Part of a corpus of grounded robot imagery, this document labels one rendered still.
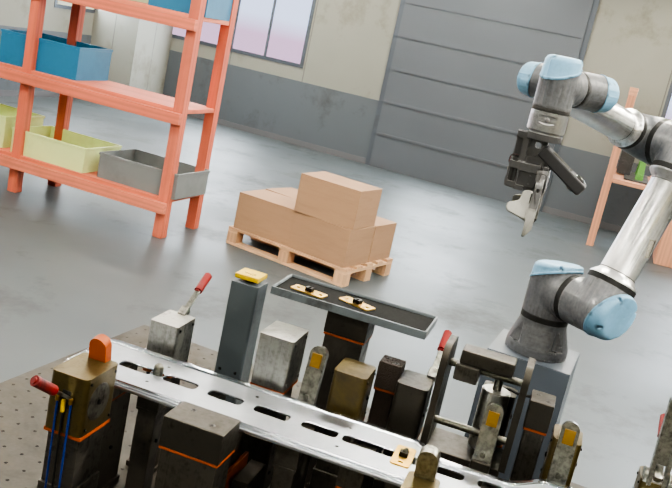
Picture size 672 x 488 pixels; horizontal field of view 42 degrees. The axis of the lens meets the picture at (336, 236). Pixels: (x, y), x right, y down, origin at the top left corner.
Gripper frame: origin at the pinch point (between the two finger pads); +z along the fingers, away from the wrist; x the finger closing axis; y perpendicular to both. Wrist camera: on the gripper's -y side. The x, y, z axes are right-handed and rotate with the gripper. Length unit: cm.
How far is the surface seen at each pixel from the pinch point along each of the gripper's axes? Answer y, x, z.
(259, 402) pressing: 42, 23, 44
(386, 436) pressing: 16, 19, 44
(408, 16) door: 269, -1006, -63
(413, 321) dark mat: 19.9, -8.2, 27.9
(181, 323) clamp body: 67, 10, 38
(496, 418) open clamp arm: -3.7, 12.4, 35.7
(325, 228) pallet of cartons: 156, -409, 108
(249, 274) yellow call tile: 60, -7, 28
